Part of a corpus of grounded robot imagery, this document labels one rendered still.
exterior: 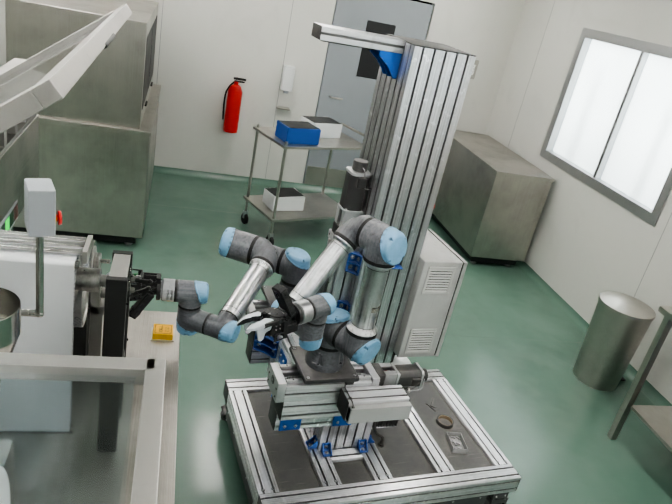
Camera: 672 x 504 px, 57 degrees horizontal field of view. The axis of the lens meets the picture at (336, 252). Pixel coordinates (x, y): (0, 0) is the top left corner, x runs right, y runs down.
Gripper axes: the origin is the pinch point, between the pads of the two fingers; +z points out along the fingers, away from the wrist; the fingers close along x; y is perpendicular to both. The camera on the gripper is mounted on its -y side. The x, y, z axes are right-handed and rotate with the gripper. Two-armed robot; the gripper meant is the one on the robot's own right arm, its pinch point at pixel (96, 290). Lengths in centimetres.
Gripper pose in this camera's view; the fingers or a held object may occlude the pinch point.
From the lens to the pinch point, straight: 215.2
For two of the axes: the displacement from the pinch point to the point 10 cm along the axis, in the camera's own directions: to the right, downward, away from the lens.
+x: 2.0, 4.4, -8.7
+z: -9.6, -0.9, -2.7
